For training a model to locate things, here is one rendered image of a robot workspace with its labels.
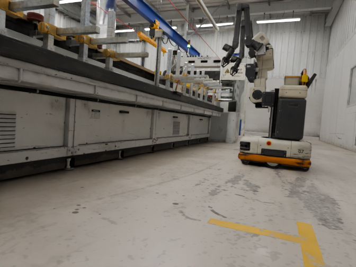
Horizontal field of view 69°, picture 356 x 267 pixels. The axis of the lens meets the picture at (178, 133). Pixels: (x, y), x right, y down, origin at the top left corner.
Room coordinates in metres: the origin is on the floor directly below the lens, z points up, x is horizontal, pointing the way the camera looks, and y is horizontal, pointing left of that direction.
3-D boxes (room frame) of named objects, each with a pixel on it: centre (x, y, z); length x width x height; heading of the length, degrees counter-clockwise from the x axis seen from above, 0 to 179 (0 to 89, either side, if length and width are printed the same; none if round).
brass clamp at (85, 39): (1.58, 0.59, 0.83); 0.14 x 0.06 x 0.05; 159
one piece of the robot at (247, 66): (2.89, -0.76, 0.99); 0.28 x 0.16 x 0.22; 160
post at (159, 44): (2.48, 0.24, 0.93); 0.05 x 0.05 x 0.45; 69
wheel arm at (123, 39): (1.58, 0.53, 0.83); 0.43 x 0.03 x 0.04; 69
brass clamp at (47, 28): (1.35, 0.68, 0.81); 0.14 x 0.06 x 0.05; 159
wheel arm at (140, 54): (1.81, 0.44, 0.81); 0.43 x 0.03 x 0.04; 69
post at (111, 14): (1.79, 0.50, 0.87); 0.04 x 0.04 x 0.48; 69
